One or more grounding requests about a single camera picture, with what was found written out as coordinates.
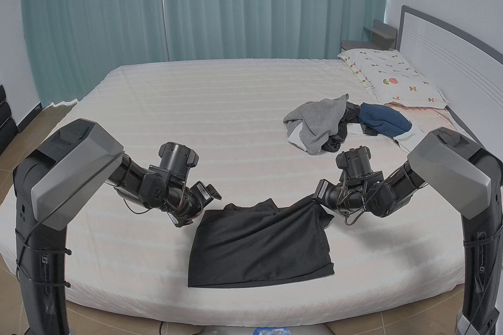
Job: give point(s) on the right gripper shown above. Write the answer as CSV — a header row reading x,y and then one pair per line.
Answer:
x,y
327,196

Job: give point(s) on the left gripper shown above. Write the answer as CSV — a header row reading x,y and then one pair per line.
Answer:
x,y
194,204

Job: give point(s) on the black T-shirt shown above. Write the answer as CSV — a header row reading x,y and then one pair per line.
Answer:
x,y
255,247

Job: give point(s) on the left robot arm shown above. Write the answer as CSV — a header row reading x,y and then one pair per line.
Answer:
x,y
74,168

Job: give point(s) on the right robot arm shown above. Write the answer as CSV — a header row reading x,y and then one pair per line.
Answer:
x,y
452,168

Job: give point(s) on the pile of clothes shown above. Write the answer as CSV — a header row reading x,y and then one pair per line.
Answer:
x,y
322,121

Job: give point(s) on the bed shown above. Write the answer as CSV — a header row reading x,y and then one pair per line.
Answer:
x,y
196,109

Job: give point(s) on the white printed pillow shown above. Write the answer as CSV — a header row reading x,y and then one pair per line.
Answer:
x,y
393,76

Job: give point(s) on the grey bedside table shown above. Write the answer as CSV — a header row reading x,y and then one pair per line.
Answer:
x,y
379,33

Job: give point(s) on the black chest of drawers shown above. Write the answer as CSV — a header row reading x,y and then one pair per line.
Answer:
x,y
6,117

